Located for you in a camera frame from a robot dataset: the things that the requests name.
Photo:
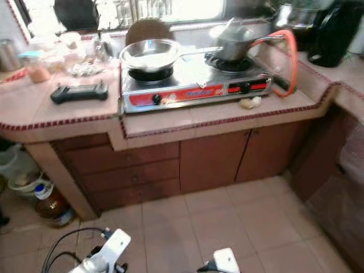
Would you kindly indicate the black electric kettle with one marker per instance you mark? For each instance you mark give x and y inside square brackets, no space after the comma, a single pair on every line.
[335,34]

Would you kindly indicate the steel frying pan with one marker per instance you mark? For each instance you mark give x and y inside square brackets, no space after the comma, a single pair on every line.
[151,57]

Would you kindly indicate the white plastic bucket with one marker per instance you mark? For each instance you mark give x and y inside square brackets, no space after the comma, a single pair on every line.
[20,170]

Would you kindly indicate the round brown mat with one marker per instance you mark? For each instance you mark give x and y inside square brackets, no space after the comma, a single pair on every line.
[149,31]

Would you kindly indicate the bottle of brown oil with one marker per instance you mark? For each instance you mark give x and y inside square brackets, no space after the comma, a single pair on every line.
[54,207]

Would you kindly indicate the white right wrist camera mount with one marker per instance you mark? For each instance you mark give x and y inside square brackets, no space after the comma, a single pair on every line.
[226,261]

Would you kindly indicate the garlic bulb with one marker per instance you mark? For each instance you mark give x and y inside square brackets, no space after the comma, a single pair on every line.
[250,103]

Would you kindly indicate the dark round pan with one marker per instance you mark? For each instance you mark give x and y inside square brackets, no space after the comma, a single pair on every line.
[75,14]

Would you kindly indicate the steel saucepan with lid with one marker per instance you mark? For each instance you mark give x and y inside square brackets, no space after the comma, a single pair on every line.
[236,45]

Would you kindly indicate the steel cup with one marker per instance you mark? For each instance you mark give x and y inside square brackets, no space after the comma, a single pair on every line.
[8,55]

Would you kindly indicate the steel gas stove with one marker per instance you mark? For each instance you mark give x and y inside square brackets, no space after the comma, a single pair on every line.
[190,91]

